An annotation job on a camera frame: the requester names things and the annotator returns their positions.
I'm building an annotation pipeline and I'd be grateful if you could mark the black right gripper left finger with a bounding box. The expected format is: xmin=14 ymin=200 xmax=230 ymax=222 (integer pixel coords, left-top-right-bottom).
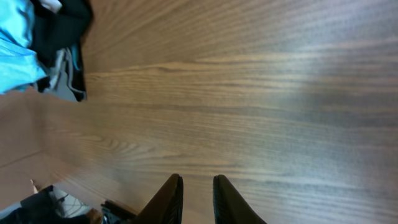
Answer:
xmin=131 ymin=174 xmax=183 ymax=224

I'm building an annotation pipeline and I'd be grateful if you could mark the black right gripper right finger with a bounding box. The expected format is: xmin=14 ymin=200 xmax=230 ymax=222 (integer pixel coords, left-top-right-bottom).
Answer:
xmin=213 ymin=175 xmax=266 ymax=224

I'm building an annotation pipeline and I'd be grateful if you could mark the light blue printed t-shirt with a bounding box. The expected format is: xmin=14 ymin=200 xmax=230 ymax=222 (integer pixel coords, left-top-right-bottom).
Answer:
xmin=1 ymin=0 xmax=46 ymax=94

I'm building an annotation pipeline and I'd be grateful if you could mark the grey folded garment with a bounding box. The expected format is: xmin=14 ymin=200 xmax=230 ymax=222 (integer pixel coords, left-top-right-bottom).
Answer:
xmin=33 ymin=48 xmax=85 ymax=102

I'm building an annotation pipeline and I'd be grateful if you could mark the black folded garment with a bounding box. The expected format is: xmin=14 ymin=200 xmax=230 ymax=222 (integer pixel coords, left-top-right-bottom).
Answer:
xmin=30 ymin=0 xmax=93 ymax=102

